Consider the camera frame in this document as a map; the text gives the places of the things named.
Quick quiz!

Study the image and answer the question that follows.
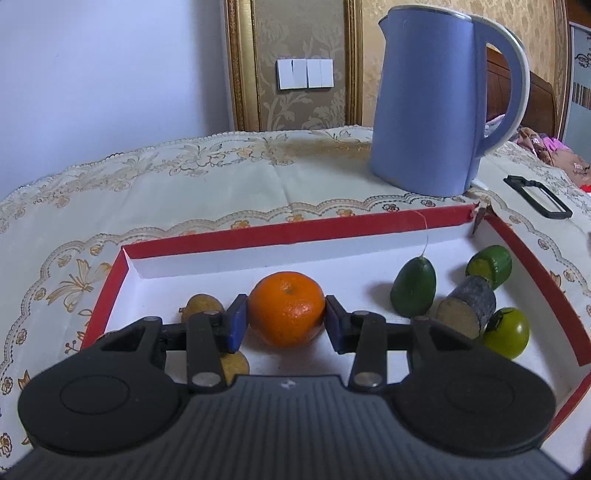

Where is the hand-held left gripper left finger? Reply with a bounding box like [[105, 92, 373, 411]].
[[83, 294, 249, 394]]

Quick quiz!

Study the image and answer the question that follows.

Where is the black plastic frame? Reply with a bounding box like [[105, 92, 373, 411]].
[[503, 174, 574, 219]]

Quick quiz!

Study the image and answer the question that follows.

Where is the orange tangerine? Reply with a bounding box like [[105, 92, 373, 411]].
[[248, 271, 327, 350]]

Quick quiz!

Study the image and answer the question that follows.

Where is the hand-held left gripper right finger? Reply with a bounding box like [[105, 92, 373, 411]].
[[325, 295, 490, 394]]

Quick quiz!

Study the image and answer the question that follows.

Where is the green tomato with stem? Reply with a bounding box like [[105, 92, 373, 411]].
[[480, 307, 531, 361]]

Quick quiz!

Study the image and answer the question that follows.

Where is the dark green oval fruit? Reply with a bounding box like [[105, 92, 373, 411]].
[[390, 257, 437, 319]]

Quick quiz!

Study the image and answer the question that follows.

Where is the white wall switch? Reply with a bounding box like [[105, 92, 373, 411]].
[[276, 58, 335, 90]]

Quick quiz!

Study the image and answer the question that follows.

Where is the pink patterned bedding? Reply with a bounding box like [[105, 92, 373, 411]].
[[485, 115, 591, 191]]

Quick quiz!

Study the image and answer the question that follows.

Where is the wooden headboard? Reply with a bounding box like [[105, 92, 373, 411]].
[[485, 46, 557, 136]]

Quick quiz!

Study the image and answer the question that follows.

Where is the gold wall moulding frame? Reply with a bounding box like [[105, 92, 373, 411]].
[[225, 0, 365, 133]]

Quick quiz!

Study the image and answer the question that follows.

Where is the round green fruit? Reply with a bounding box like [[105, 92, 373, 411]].
[[465, 244, 513, 289]]

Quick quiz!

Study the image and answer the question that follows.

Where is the patterned glass door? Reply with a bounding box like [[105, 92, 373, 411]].
[[561, 0, 591, 163]]

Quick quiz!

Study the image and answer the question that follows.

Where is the sugarcane piece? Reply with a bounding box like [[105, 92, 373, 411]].
[[435, 274, 498, 340]]

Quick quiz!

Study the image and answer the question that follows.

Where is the red cardboard box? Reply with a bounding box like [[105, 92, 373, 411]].
[[81, 205, 591, 457]]

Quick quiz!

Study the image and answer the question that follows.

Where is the blue electric kettle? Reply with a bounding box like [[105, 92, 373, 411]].
[[369, 4, 530, 198]]

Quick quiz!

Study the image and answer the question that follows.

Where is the brown potato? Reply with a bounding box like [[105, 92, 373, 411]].
[[219, 351, 251, 387], [180, 294, 227, 325]]

